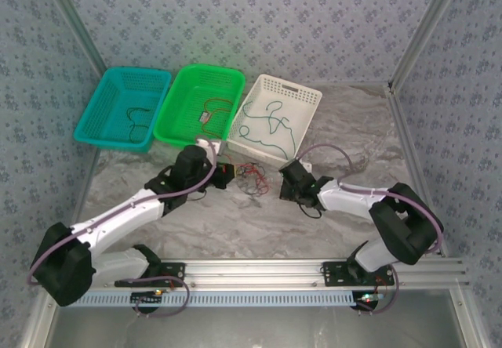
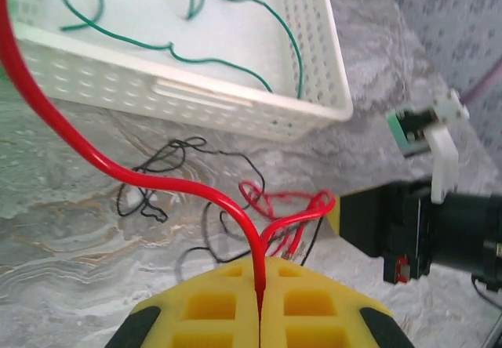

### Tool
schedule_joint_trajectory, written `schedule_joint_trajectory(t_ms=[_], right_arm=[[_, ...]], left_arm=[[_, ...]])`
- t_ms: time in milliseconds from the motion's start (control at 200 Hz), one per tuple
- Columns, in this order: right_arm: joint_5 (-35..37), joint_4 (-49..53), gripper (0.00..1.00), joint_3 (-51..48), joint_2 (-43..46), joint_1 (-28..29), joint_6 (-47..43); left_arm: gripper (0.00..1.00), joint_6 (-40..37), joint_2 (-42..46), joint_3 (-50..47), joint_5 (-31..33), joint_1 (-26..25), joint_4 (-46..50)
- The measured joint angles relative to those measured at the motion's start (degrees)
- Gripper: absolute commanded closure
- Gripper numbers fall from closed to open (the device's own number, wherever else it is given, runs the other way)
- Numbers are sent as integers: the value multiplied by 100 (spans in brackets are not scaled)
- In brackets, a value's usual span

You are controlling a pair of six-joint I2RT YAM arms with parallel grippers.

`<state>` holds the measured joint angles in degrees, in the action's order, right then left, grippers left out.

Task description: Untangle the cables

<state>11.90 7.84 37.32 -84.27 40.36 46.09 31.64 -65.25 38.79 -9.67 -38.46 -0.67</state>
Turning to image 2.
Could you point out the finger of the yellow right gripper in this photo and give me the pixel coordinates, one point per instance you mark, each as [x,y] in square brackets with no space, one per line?
[361,222]

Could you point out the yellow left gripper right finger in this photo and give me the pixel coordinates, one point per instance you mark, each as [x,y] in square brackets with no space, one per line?
[310,305]

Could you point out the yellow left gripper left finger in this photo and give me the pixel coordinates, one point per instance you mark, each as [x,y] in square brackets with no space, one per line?
[212,305]

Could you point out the white plastic basket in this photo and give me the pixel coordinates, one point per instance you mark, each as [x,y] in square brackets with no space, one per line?
[235,30]

